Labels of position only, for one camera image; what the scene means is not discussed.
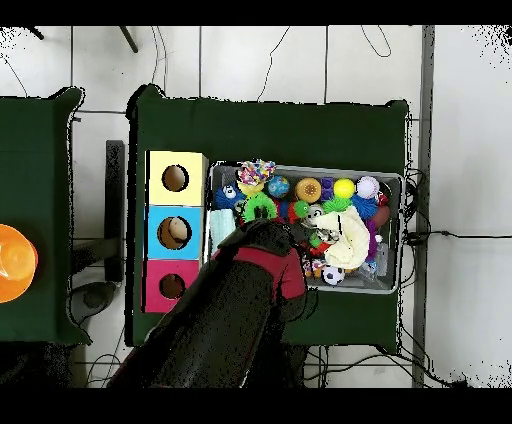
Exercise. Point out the light blue muslin cloth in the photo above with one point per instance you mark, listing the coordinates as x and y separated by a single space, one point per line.
220 224

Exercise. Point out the orange plastic bowl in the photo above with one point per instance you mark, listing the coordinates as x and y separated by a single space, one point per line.
16 264

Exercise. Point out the black stand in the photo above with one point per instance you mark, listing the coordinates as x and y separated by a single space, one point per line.
115 200

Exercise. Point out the shallow clear mesh bin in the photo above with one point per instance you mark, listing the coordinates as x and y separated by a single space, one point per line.
224 172

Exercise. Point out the multicolour spiky caterpillar toy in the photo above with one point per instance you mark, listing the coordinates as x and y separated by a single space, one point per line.
298 210

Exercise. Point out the yellow smooth ball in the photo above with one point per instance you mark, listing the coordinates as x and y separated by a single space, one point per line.
344 188

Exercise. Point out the green covered side table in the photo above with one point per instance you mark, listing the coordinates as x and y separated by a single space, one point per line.
40 160

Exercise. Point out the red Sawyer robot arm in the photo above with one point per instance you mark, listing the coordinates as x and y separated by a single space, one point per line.
224 312

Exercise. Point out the dark green table cloth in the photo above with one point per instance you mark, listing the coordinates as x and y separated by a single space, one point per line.
260 132

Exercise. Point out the burger toy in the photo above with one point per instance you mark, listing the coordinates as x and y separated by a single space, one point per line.
308 190

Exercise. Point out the white baseball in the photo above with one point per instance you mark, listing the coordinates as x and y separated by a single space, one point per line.
368 187

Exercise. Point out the blue globe ball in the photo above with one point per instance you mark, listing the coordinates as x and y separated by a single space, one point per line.
278 186

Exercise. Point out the blue spiky ball with eyes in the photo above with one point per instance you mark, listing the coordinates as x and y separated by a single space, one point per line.
226 195

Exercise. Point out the small soccer ball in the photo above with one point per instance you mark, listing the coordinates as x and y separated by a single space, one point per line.
332 275

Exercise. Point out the wooden three-hole box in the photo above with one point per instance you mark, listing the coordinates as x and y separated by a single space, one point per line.
176 192

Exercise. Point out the green spiky ball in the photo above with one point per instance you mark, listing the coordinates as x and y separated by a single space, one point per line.
250 208

